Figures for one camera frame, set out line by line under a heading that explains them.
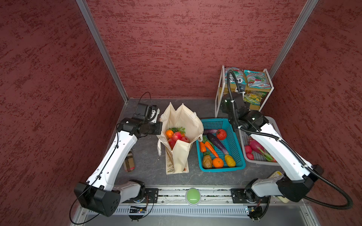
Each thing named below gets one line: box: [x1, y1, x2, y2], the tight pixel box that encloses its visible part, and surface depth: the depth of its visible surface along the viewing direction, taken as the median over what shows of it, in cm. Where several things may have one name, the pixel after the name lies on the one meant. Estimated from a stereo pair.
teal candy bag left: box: [224, 66, 247, 85], surface depth 87 cm
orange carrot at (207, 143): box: [204, 141, 219, 158], surface depth 92 cm
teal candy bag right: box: [244, 69, 272, 89], surface depth 83 cm
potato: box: [202, 154, 213, 169], surface depth 84 cm
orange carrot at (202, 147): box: [199, 141, 207, 153], surface depth 91 cm
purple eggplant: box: [207, 133, 229, 155], surface depth 93 cm
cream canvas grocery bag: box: [156, 102, 205, 175], surface depth 81 cm
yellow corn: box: [224, 154, 236, 168], surface depth 83 cm
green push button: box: [185, 187, 202, 207], surface depth 74 cm
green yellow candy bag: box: [243, 90, 267, 106], surface depth 99 cm
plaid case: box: [123, 150, 135, 173], surface depth 84 cm
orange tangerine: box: [212, 157, 224, 169], surface depth 83 cm
